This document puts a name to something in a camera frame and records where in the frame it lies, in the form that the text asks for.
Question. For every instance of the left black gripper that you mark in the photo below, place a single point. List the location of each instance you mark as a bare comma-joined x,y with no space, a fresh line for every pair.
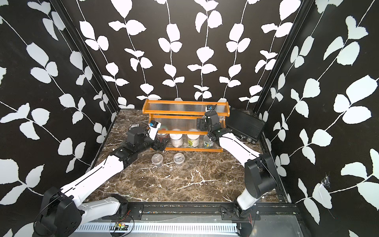
156,146

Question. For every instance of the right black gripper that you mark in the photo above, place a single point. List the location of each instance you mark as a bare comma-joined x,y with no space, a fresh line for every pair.
202,123

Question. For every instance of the clear seed jar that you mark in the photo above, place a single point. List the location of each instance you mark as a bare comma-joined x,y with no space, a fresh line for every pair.
179,159
204,123
222,119
157,160

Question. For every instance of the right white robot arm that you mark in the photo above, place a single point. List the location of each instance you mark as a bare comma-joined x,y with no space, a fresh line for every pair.
258,173

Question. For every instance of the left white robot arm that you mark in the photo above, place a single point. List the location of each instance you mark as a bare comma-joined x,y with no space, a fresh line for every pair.
63,209

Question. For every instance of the red tomato seed jar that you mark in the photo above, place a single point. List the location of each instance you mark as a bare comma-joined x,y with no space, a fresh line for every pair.
162,137

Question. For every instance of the green label seed jar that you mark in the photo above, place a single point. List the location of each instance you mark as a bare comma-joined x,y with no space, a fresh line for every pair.
193,140

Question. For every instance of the white label seed jar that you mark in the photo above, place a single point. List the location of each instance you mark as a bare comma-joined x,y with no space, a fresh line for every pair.
176,140

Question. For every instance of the multicolour label seed jar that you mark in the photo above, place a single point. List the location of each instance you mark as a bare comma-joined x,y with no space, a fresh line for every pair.
207,142

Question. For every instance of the orange wooden glass shelf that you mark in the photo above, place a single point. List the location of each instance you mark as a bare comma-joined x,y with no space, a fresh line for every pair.
180,117

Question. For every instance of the black hard case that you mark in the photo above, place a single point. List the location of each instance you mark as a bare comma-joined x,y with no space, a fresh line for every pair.
245,126

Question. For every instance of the small green circuit board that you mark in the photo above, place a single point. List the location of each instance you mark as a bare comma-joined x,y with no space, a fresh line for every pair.
121,227

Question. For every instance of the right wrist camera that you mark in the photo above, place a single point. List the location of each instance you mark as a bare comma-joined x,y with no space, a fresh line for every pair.
210,111

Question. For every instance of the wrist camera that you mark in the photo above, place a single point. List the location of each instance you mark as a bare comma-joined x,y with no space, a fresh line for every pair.
210,111
154,126

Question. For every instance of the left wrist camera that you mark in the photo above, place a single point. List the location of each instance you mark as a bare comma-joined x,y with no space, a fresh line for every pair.
154,126

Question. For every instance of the white slotted cable duct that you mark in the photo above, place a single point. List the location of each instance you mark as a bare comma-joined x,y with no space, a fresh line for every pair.
162,228

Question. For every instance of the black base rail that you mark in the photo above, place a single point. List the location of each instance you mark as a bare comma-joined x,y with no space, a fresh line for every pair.
226,210

